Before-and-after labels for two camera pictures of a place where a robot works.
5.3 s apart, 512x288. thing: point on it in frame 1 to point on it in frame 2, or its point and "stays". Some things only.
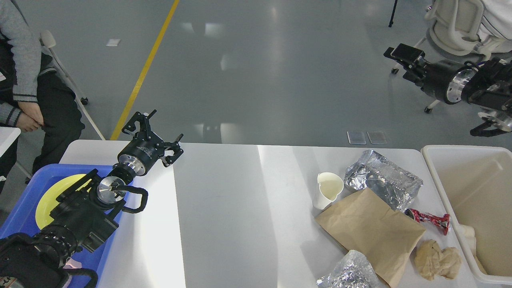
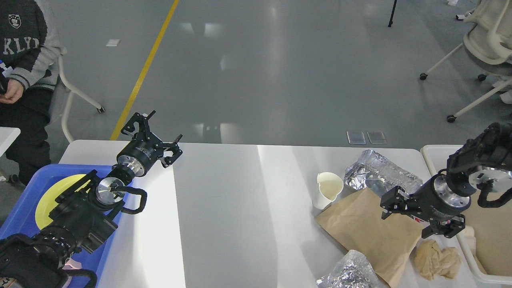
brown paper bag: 385,237 stays
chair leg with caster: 48,39 to 100,109
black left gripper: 144,148 stays
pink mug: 73,263 stays
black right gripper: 444,80 to 434,200
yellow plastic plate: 48,203 stays
